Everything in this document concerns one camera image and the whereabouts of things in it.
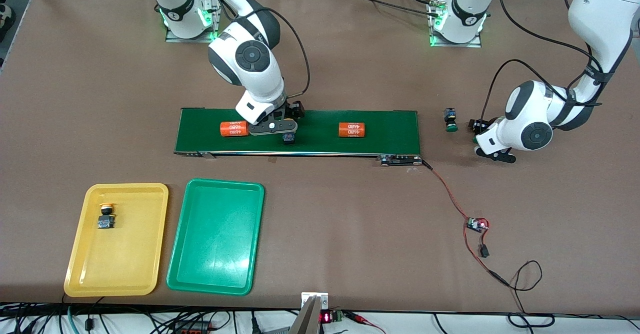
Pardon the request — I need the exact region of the orange cylinder battery cell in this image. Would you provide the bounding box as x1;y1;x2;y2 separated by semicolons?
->
338;122;366;138
219;121;249;138

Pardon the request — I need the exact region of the green conveyor belt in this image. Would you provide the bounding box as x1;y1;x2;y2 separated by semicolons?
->
174;107;425;167

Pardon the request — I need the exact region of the green plastic tray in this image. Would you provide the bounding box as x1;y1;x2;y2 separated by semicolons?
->
166;178;265;296

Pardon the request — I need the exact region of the yellow plastic tray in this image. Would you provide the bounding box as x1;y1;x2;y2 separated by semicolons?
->
63;183;170;297

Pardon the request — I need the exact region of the red clip lead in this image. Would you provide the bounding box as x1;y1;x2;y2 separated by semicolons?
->
345;311;387;334

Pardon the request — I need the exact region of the black power strip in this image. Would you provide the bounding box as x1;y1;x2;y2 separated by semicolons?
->
172;320;213;334

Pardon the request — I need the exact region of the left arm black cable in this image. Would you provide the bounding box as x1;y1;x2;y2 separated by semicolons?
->
480;0;603;122

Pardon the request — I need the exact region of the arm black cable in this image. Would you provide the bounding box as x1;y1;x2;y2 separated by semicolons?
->
480;0;603;122
220;0;312;99

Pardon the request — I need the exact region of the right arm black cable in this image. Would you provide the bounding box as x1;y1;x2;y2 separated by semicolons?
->
220;0;312;99

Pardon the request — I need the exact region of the red black conveyor wire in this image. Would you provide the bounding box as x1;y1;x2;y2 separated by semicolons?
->
420;158;544;314

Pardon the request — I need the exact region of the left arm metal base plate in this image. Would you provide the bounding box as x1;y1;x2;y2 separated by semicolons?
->
429;0;483;48

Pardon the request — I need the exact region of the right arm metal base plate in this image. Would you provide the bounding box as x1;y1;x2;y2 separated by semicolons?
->
165;0;223;43

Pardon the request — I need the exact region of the black cable on table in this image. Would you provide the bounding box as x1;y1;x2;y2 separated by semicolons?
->
345;0;451;19

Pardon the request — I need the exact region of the black cable loop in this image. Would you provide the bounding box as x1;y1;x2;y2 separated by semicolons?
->
507;313;556;328

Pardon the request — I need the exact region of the silver camera mount pole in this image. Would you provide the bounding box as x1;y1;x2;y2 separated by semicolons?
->
287;292;330;334

